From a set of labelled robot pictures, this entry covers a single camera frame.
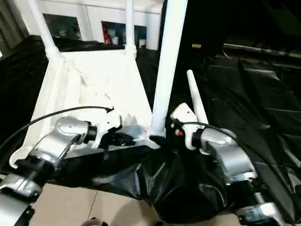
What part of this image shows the white plastic table top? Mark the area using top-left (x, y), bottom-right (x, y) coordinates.
top-left (8, 47), bottom-right (163, 170)

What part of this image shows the white plastic table leg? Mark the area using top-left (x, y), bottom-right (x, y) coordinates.
top-left (186, 70), bottom-right (209, 126)
top-left (148, 0), bottom-right (190, 139)
top-left (26, 0), bottom-right (64, 63)
top-left (124, 0), bottom-right (138, 59)

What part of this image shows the black work mat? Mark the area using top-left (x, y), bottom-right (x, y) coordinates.
top-left (0, 35), bottom-right (301, 224)

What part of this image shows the dark robot left foot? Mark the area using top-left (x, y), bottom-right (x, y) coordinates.
top-left (81, 218), bottom-right (105, 226)

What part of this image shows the white glass-door cabinet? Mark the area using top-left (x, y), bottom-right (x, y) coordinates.
top-left (13, 0), bottom-right (166, 50)

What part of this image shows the grey curtain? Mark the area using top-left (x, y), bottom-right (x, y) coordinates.
top-left (0, 0), bottom-right (29, 50)

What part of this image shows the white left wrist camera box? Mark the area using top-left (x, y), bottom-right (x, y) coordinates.
top-left (90, 109), bottom-right (124, 149)

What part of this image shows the silver metal rail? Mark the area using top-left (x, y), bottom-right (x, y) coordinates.
top-left (223, 43), bottom-right (301, 58)

